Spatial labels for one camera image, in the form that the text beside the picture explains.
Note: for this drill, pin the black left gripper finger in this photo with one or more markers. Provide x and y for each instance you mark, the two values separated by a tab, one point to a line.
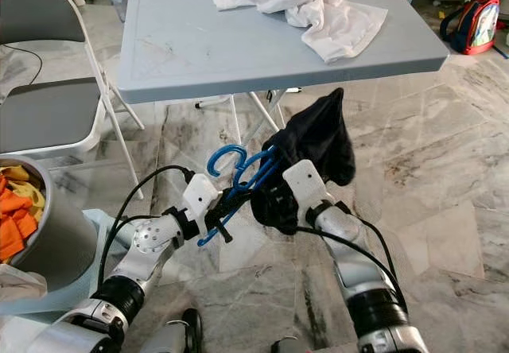
223	232
238	195

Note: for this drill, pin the blue plastic hanger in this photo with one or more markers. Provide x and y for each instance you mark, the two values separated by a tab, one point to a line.
211	162

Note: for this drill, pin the black shirt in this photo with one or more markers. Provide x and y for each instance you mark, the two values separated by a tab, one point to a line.
322	138

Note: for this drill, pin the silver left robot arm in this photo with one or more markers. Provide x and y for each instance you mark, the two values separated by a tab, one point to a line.
147	238

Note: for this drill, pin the robot right leg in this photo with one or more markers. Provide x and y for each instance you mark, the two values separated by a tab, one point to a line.
290	346

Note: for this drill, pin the grey folding table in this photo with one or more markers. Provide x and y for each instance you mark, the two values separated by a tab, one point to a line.
207	43

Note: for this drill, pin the light blue child chair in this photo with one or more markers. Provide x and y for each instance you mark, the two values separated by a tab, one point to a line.
48	309

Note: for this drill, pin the white cloth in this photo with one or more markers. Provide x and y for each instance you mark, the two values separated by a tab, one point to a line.
334	19

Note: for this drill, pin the grey white folding chair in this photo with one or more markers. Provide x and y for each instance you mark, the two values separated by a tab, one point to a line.
48	114

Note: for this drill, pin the orange garment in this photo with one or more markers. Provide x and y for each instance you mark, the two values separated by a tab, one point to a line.
16	218

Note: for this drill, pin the red blue backpack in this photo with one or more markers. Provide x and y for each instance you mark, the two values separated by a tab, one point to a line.
477	25

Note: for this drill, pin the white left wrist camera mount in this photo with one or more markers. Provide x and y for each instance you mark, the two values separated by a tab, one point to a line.
199	196

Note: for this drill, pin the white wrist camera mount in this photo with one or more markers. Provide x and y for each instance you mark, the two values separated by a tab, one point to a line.
304	183
199	196

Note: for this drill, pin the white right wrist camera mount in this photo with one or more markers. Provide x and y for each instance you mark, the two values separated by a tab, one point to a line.
304	183

